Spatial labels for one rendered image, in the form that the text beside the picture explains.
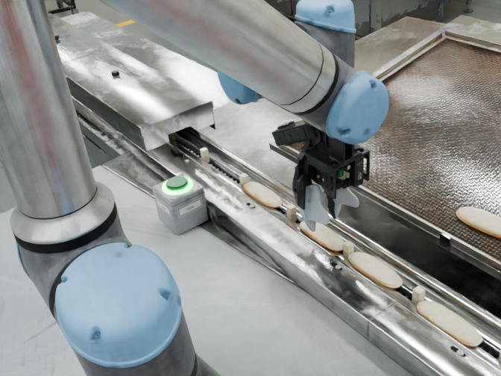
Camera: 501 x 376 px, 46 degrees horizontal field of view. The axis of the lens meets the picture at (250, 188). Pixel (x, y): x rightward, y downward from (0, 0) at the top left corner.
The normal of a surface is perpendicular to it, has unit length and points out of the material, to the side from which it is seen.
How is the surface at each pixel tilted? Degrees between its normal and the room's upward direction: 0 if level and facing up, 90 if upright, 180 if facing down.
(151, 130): 90
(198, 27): 109
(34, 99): 92
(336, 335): 0
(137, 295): 10
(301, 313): 0
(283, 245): 0
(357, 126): 92
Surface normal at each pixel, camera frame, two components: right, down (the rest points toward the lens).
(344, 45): 0.57, 0.41
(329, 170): -0.80, 0.39
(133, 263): -0.06, -0.72
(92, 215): 0.55, -0.37
